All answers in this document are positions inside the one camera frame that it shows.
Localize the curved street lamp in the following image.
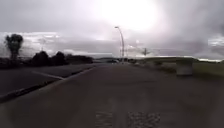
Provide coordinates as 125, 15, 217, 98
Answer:
114, 25, 126, 64

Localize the grey paved path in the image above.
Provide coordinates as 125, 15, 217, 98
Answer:
0, 62, 224, 128

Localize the mast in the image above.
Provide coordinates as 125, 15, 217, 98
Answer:
141, 47, 150, 58

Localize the white painted line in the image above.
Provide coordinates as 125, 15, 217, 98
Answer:
30, 70, 66, 81

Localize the row of dark bushes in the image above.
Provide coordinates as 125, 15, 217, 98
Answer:
0, 50, 69, 68

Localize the dark kerb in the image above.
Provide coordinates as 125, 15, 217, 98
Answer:
0, 65, 98, 104

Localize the dark asphalt road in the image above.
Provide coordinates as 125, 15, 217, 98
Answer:
0, 63, 98, 98

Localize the tall dark tree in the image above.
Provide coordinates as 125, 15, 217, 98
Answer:
4, 33, 24, 62

